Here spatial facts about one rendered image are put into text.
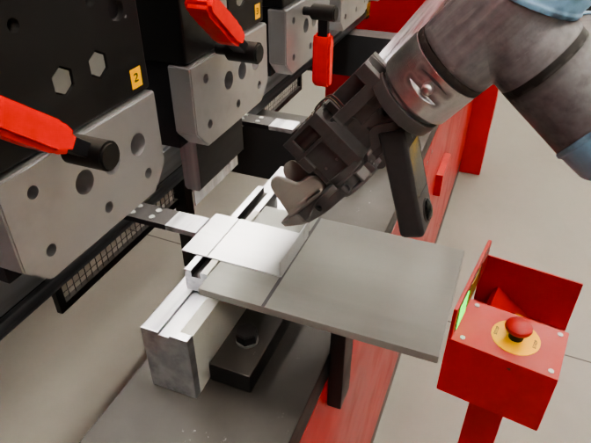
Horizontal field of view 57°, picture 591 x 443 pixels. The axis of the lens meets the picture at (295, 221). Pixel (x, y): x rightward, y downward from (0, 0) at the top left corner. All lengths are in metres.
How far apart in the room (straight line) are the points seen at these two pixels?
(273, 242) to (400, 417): 1.16
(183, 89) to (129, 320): 1.65
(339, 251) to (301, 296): 0.09
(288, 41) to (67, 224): 0.37
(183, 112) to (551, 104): 0.30
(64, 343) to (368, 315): 1.59
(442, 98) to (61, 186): 0.30
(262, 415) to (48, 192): 0.39
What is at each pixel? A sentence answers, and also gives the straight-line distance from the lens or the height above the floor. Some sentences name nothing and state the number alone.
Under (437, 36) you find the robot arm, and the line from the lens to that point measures 0.47.
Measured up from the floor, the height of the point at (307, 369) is 0.88.
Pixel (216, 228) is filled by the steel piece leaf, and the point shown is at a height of 1.00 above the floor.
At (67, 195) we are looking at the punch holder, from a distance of 0.37.
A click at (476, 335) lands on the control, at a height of 0.78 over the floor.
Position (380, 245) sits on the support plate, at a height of 1.00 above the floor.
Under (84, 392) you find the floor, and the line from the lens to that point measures 1.90.
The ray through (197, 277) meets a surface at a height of 0.99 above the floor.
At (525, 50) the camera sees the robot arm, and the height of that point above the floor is 1.28.
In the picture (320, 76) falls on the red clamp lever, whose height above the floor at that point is 1.17.
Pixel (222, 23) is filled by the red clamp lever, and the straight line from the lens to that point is 0.43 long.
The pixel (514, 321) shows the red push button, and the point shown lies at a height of 0.81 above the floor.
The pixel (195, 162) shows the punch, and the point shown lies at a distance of 0.57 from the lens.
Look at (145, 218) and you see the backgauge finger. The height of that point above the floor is 1.00.
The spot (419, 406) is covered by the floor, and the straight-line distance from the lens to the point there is 1.79.
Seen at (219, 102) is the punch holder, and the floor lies 1.21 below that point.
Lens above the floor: 1.40
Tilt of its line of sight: 35 degrees down
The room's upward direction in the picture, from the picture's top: straight up
